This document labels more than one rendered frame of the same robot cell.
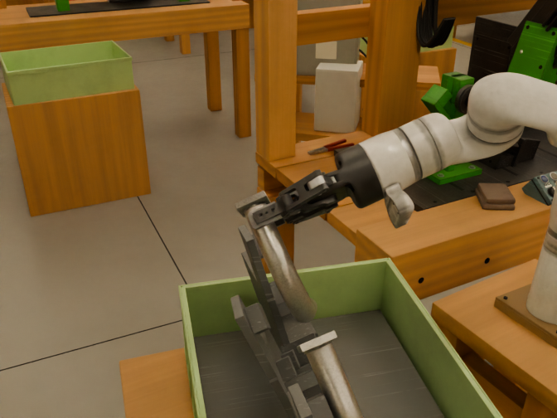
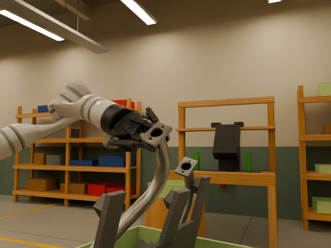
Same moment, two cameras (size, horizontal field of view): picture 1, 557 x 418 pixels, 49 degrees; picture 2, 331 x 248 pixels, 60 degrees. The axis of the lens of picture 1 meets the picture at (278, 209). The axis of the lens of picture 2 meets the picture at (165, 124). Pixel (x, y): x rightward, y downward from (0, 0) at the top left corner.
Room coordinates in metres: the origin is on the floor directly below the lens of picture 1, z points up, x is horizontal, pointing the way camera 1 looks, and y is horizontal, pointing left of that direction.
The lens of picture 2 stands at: (1.06, 0.47, 1.24)
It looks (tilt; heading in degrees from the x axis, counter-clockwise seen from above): 5 degrees up; 227
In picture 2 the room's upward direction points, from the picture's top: straight up
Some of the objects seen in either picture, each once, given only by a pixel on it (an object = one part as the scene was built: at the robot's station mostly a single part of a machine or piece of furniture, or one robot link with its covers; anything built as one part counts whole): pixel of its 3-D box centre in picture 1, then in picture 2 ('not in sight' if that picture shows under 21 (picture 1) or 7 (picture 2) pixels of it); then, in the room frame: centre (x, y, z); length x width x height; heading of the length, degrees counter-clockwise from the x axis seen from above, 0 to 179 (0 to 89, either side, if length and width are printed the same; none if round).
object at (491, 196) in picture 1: (495, 196); not in sight; (1.37, -0.54, 0.91); 0.10 x 0.08 x 0.03; 175
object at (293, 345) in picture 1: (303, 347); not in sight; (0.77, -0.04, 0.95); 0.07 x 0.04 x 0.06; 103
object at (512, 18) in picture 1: (522, 70); not in sight; (1.94, -0.78, 1.07); 0.30 x 0.18 x 0.34; 117
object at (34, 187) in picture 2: not in sight; (74, 153); (-1.79, -5.52, 1.10); 3.01 x 0.55 x 2.20; 115
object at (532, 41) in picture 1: (537, 61); not in sight; (1.67, -0.71, 1.17); 0.13 x 0.12 x 0.20; 117
